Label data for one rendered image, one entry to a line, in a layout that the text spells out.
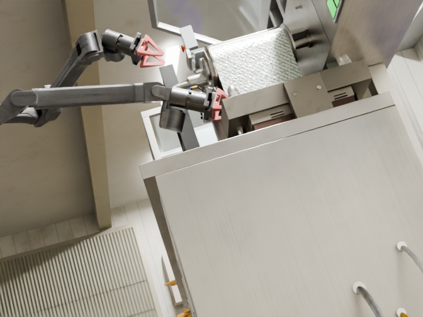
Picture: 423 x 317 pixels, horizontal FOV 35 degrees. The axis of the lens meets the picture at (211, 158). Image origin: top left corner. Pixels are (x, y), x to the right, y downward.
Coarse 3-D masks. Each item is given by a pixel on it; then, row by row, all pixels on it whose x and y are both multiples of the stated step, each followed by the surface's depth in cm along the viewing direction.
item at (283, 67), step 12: (264, 60) 203; (276, 60) 203; (288, 60) 203; (228, 72) 202; (240, 72) 202; (252, 72) 202; (264, 72) 202; (276, 72) 202; (288, 72) 202; (228, 84) 201; (240, 84) 201; (252, 84) 201; (264, 84) 201
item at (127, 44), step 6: (126, 36) 213; (138, 36) 210; (120, 42) 212; (126, 42) 212; (132, 42) 209; (120, 48) 212; (126, 48) 212; (132, 48) 208; (126, 54) 214; (132, 60) 215
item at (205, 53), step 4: (288, 36) 207; (288, 40) 206; (292, 48) 206; (204, 52) 207; (204, 56) 210; (208, 56) 205; (208, 60) 204; (208, 64) 205; (212, 64) 204; (212, 68) 204; (212, 72) 204; (212, 76) 205; (212, 80) 207; (216, 80) 206; (216, 84) 208; (220, 84) 209
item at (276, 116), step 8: (344, 88) 180; (336, 96) 179; (344, 96) 180; (352, 96) 179; (288, 104) 178; (336, 104) 178; (264, 112) 178; (272, 112) 178; (280, 112) 178; (288, 112) 178; (248, 120) 180; (256, 120) 177; (264, 120) 177; (272, 120) 177; (280, 120) 177; (288, 120) 177; (248, 128) 184; (256, 128) 176
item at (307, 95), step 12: (288, 84) 177; (300, 84) 177; (312, 84) 177; (288, 96) 176; (300, 96) 176; (312, 96) 176; (324, 96) 176; (300, 108) 175; (312, 108) 175; (324, 108) 175
